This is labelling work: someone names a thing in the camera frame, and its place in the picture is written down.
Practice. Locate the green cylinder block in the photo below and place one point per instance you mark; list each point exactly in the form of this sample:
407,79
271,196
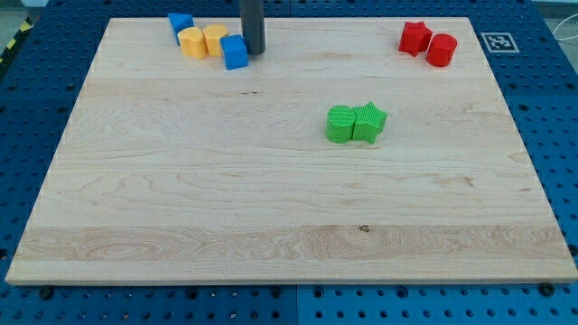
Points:
340,122

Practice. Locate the green star block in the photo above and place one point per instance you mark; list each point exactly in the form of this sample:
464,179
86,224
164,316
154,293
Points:
369,123

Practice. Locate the light wooden board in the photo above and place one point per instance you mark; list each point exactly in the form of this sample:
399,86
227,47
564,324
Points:
177,171

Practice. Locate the blue cube block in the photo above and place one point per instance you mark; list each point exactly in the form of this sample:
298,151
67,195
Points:
234,52

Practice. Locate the yellow block right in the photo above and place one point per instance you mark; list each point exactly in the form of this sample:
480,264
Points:
213,33

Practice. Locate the yellow heart block left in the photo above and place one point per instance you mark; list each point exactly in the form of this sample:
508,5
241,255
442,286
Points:
192,43

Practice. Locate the red star block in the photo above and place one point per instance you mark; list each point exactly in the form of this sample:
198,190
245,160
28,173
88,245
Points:
415,38

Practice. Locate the blue triangular block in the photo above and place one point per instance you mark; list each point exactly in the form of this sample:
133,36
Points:
179,22

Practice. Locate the red cylinder block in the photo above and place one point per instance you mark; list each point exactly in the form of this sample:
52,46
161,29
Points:
441,50

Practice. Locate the white fiducial marker tag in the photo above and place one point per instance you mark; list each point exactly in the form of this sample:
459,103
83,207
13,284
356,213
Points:
499,42

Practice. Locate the yellow black hazard tape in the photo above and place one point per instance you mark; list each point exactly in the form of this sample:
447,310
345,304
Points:
16,42

